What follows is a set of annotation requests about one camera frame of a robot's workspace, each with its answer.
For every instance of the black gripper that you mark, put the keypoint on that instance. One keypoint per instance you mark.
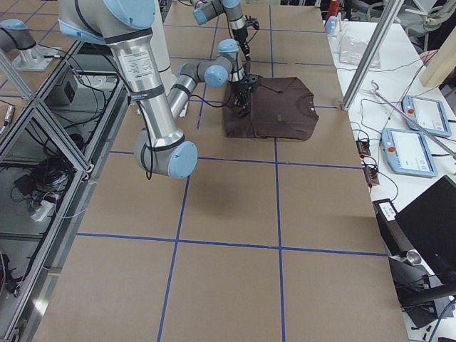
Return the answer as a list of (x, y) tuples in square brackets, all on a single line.
[(241, 90), (241, 35)]

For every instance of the brown t-shirt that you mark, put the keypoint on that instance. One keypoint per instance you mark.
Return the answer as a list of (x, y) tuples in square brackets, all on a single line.
[(278, 108)]

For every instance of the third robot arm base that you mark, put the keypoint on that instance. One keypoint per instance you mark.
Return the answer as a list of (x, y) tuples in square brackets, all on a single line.
[(15, 35)]

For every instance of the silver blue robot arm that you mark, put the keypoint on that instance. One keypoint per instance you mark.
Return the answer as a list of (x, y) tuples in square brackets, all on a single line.
[(126, 28), (238, 23)]

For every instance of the red cylinder tube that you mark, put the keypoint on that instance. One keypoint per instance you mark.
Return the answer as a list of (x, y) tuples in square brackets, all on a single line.
[(333, 8)]

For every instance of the clear plastic bag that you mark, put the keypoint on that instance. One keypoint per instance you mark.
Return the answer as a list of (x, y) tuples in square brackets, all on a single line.
[(351, 48)]

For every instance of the orange black connector block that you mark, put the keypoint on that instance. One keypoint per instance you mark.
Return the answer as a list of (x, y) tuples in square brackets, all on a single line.
[(363, 147)]

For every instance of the near teach pendant tablet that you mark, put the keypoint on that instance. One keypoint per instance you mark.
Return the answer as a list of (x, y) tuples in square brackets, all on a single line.
[(407, 153)]

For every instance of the teach pendant tablet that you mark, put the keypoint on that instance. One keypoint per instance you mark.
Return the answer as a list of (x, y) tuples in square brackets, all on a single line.
[(428, 113), (407, 153)]

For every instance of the far teach pendant tablet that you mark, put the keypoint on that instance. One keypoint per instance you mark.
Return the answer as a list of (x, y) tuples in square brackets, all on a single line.
[(428, 113)]

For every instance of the black box with label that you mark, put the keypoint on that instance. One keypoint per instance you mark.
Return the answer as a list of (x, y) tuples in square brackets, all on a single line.
[(395, 239)]

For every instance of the black monitor on stand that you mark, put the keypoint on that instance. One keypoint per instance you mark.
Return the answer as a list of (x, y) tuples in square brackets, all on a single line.
[(428, 223)]

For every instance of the aluminium frame post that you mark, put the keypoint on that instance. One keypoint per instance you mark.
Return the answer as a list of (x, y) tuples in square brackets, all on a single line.
[(380, 32)]

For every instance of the aluminium frame rail structure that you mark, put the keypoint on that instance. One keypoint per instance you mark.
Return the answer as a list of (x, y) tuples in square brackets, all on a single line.
[(68, 106)]

